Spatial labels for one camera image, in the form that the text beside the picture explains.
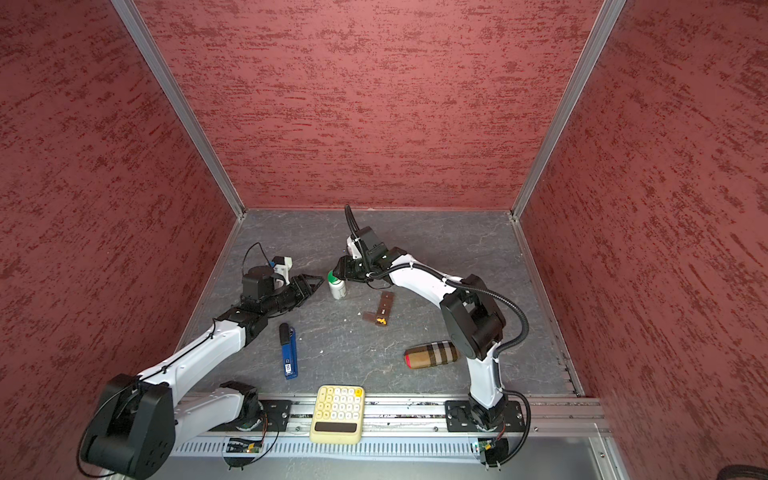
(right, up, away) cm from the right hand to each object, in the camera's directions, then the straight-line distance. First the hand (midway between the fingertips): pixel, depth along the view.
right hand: (338, 279), depth 87 cm
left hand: (-4, -2, -2) cm, 5 cm away
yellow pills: (+13, -13, +4) cm, 19 cm away
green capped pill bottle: (-1, -2, +3) cm, 4 cm away
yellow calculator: (+3, -32, -14) cm, 35 cm away
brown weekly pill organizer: (+13, -13, +4) cm, 18 cm away
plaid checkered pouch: (+27, -21, -6) cm, 35 cm away
